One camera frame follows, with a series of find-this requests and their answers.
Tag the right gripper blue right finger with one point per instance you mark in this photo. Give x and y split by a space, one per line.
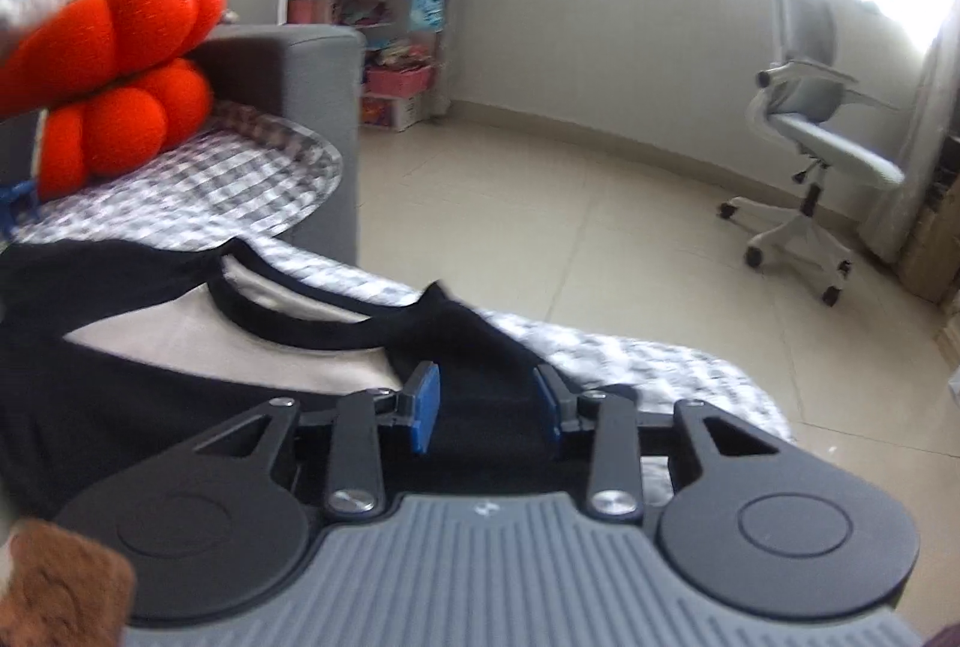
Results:
552 402

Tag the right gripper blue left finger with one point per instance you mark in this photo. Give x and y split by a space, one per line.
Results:
421 399

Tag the cream black raglan sweatshirt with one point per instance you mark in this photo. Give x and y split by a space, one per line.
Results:
113 351

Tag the grey checked quilted bedcover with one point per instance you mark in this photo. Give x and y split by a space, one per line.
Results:
203 197

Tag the white grey office chair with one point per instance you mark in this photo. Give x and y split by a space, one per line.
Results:
797 94

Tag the wooden desk shelf unit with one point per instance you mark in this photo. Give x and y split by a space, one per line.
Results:
928 266

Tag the white desk with shelves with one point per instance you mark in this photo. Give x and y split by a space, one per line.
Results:
404 50

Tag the brown furry patch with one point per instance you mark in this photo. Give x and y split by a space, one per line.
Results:
59 588

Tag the red flower plush cushion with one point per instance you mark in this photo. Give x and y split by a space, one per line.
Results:
114 79

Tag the blue stool phone stand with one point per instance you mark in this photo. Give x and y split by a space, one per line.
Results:
18 199

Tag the right grey curtain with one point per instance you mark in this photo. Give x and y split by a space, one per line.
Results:
892 214

